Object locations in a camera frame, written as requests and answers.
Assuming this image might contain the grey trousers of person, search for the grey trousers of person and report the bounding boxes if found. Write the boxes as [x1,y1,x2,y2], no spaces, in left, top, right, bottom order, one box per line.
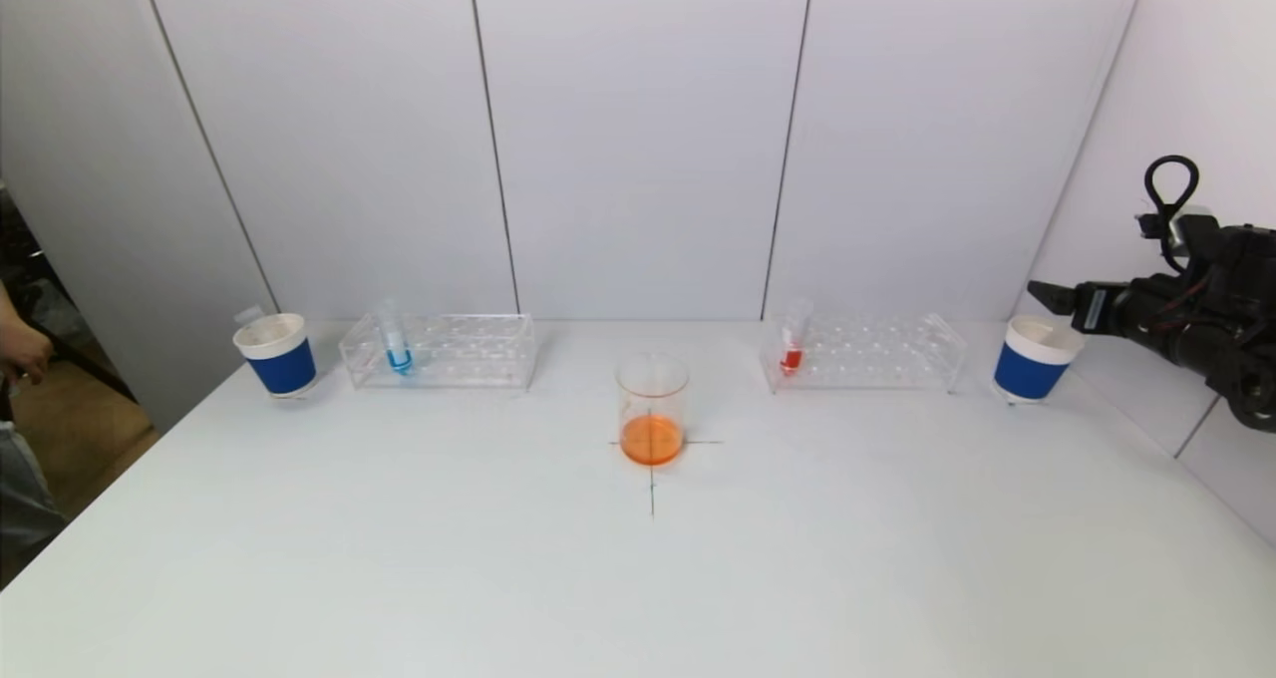
[0,421,63,554]

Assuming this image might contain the clear acrylic test tube rack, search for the clear acrylic test tube rack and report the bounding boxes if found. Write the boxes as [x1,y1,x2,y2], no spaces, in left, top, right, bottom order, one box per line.
[760,311,968,396]
[341,313,539,392]

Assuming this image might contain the clear glass beaker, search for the clear glass beaker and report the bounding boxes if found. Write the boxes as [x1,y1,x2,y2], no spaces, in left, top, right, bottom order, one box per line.
[615,353,691,467]

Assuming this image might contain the test tube with red pigment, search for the test tube with red pigment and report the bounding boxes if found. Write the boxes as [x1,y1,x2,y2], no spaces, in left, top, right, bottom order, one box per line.
[779,299,814,377]

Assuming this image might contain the white paper cup blue sleeve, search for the white paper cup blue sleeve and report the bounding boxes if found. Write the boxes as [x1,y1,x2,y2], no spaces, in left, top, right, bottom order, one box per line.
[232,312,319,398]
[993,314,1086,404]

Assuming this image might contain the thin black right camera cable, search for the thin black right camera cable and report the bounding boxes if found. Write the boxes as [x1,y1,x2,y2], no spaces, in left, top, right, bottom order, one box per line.
[1142,155,1201,272]

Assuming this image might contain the bare hand of person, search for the bare hand of person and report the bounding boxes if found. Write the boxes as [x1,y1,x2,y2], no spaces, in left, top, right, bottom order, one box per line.
[0,284,53,385]

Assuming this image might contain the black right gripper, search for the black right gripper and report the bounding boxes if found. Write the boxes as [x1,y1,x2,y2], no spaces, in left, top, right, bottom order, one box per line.
[1027,276,1169,344]

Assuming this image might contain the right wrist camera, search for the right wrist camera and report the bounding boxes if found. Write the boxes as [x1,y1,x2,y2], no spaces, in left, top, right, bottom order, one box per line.
[1136,207,1220,252]

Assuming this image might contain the test tube with blue pigment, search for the test tube with blue pigment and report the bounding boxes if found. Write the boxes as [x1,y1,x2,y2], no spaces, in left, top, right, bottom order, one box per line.
[377,299,416,377]

